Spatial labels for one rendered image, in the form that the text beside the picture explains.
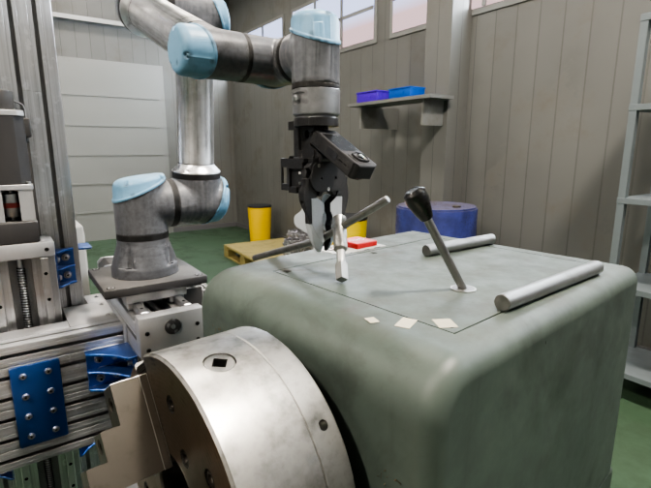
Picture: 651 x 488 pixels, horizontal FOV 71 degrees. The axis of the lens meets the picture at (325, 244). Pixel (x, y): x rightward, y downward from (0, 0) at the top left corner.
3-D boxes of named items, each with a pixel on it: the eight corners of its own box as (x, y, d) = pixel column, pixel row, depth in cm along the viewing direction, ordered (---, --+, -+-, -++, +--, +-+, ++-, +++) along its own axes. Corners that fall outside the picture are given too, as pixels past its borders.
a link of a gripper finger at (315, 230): (302, 247, 79) (303, 193, 77) (325, 253, 74) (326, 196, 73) (287, 249, 77) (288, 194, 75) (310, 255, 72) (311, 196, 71)
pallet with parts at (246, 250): (336, 267, 572) (337, 236, 564) (266, 280, 517) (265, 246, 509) (282, 248, 684) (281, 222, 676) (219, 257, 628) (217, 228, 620)
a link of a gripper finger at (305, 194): (319, 222, 75) (321, 168, 73) (326, 223, 74) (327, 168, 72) (296, 224, 72) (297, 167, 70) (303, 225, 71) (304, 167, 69)
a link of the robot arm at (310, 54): (317, 24, 75) (352, 12, 69) (318, 94, 77) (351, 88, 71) (276, 15, 71) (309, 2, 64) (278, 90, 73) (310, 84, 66)
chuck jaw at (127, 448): (187, 457, 55) (159, 361, 57) (201, 453, 51) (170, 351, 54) (85, 503, 47) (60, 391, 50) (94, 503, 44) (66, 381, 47)
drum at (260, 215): (244, 241, 733) (242, 204, 721) (265, 238, 755) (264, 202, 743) (255, 245, 704) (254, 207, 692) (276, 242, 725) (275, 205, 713)
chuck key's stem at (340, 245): (352, 279, 68) (349, 217, 74) (342, 274, 66) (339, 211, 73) (341, 285, 69) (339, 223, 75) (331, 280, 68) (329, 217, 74)
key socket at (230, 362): (199, 394, 47) (200, 371, 46) (205, 374, 50) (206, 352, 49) (232, 396, 47) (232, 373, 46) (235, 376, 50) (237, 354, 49)
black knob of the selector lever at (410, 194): (416, 219, 64) (418, 184, 63) (436, 222, 61) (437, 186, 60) (397, 222, 61) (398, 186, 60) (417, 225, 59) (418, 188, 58)
